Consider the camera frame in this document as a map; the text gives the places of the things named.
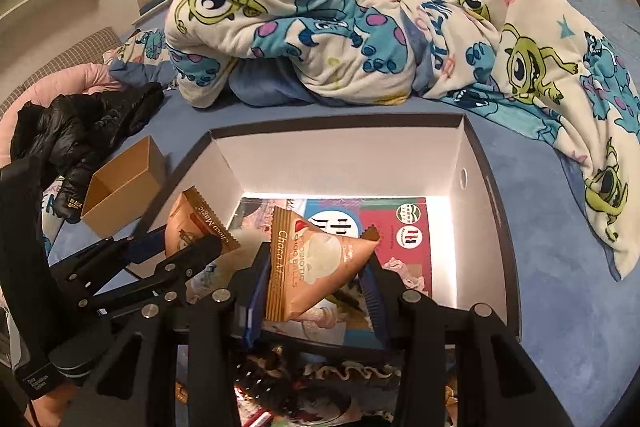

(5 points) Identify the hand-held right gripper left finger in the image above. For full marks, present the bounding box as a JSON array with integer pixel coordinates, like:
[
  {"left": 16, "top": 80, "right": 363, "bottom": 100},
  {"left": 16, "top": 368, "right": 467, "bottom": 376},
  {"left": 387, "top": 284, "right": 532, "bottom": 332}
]
[{"left": 62, "top": 243, "right": 274, "bottom": 427}]

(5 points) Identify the brown triangular snack packet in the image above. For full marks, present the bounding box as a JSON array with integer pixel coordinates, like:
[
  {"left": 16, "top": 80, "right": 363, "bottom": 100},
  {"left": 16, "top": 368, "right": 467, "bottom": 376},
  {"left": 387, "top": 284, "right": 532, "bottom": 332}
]
[
  {"left": 165, "top": 187, "right": 242, "bottom": 269},
  {"left": 264, "top": 205, "right": 382, "bottom": 324}
]

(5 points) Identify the small brown cardboard box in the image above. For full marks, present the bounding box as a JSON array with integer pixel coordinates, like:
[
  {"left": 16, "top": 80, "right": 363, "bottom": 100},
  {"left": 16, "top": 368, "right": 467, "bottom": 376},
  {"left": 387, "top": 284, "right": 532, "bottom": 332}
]
[{"left": 80, "top": 136, "right": 169, "bottom": 239}]

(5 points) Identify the black shoe box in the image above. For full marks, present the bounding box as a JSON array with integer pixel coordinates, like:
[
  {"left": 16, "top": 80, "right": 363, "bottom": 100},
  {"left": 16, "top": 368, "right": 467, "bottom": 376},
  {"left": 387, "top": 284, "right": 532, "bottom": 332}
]
[{"left": 145, "top": 113, "right": 524, "bottom": 354}]

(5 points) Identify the black hair comb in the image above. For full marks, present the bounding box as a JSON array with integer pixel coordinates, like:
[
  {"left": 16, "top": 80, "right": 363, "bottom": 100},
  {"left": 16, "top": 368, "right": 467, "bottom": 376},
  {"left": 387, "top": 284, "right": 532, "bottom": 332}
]
[{"left": 234, "top": 347, "right": 302, "bottom": 409}]

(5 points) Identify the cartoon printed blanket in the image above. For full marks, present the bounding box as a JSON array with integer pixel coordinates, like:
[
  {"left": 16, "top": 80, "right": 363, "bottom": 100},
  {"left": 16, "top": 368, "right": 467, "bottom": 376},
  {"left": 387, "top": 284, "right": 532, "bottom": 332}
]
[{"left": 107, "top": 0, "right": 640, "bottom": 282}]

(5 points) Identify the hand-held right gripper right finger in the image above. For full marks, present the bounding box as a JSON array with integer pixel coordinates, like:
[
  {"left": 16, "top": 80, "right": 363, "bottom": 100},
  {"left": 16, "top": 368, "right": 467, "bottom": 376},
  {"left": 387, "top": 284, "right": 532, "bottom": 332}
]
[{"left": 360, "top": 253, "right": 582, "bottom": 427}]

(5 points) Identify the pink cloth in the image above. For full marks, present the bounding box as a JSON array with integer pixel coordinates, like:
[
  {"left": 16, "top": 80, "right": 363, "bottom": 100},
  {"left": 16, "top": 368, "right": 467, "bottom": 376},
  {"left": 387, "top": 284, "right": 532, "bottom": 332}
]
[{"left": 0, "top": 63, "right": 125, "bottom": 158}]

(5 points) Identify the white blue printed pillow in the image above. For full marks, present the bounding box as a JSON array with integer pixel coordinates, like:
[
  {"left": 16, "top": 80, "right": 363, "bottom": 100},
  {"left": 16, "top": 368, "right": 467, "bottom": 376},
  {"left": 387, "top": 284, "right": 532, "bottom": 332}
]
[{"left": 39, "top": 177, "right": 95, "bottom": 260}]

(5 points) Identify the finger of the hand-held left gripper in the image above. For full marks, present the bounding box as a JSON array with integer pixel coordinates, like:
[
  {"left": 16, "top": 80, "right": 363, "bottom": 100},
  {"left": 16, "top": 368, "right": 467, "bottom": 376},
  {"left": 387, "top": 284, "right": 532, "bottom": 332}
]
[
  {"left": 75, "top": 234, "right": 224, "bottom": 320},
  {"left": 47, "top": 227, "right": 171, "bottom": 288}
]

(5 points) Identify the pastel printed booklet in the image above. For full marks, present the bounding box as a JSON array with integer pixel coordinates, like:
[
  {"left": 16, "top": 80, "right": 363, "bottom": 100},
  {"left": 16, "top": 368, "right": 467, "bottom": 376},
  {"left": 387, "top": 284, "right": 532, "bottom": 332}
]
[{"left": 227, "top": 198, "right": 301, "bottom": 248}]

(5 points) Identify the grey checked cushion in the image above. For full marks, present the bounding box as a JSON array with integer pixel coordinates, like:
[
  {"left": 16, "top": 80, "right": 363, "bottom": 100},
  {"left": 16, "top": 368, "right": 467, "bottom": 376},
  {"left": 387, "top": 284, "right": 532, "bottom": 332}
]
[{"left": 0, "top": 27, "right": 122, "bottom": 108}]

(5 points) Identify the red green printed card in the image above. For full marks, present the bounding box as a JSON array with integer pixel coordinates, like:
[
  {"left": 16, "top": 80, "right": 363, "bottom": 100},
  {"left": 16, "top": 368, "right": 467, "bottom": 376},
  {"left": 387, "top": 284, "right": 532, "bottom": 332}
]
[{"left": 302, "top": 198, "right": 433, "bottom": 299}]

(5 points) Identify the black puffer jacket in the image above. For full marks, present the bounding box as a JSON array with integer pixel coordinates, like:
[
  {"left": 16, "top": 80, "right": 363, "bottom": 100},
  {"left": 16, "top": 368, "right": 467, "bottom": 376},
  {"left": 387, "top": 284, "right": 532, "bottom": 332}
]
[{"left": 10, "top": 82, "right": 167, "bottom": 225}]

